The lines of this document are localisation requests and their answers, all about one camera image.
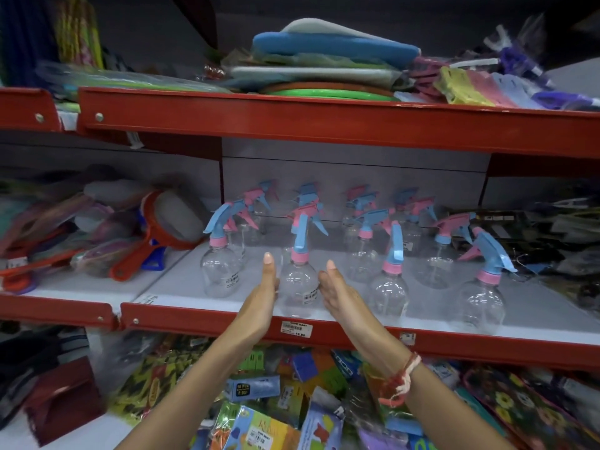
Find pile of dark packaged items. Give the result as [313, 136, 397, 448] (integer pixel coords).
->
[445, 194, 600, 319]

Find short red shelf white board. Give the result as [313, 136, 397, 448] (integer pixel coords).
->
[0, 248, 190, 331]

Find person's left forearm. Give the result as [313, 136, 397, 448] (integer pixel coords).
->
[115, 329, 264, 450]

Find short red metal shelf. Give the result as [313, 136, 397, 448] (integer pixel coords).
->
[0, 87, 63, 133]

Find white price label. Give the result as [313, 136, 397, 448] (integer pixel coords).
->
[280, 320, 314, 338]

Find orange brush with grey sponge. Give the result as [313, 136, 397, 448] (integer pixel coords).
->
[109, 188, 212, 283]

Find white packaged flat pad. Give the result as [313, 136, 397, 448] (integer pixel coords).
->
[227, 65, 406, 89]

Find group of clear spray bottles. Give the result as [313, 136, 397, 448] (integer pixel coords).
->
[201, 179, 518, 336]

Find dark red bag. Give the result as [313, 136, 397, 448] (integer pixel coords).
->
[22, 356, 106, 448]

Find green plastic plate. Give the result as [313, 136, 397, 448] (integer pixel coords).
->
[269, 89, 399, 102]

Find colourful hanging packets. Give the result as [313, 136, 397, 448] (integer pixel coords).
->
[52, 0, 105, 70]

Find white foam pad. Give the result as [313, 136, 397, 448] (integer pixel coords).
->
[279, 17, 394, 45]

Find pile of packaged brushes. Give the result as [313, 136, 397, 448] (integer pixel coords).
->
[0, 166, 155, 296]

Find red thread bracelet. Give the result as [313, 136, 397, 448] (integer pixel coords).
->
[377, 352, 423, 408]

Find green packaged flat items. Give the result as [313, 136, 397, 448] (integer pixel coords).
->
[37, 61, 233, 101]

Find pile of colourful packets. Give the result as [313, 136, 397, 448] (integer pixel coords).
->
[110, 335, 465, 450]

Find pile of purple packaged tools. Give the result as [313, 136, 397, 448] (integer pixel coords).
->
[450, 23, 600, 112]

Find single clear bottle blue trigger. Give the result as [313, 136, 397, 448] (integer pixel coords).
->
[278, 213, 324, 319]

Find person's right forearm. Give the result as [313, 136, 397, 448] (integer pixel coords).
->
[371, 353, 517, 450]

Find long red metal shelf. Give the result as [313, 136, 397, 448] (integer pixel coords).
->
[76, 86, 600, 161]

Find blue foam pad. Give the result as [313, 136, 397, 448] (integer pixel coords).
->
[251, 32, 422, 71]

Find blue packet with dark label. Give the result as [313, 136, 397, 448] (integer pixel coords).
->
[224, 375, 282, 403]

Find long red shelf with label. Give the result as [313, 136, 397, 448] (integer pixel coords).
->
[119, 241, 600, 372]

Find floral patterned packaged mat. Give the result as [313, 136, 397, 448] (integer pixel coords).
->
[462, 363, 600, 450]

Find person's right hand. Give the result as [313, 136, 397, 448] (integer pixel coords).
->
[318, 260, 409, 372]

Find person's left hand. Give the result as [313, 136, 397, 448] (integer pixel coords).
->
[233, 252, 281, 343]

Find pile of pastel cloth packets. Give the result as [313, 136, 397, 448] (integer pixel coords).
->
[394, 65, 547, 109]

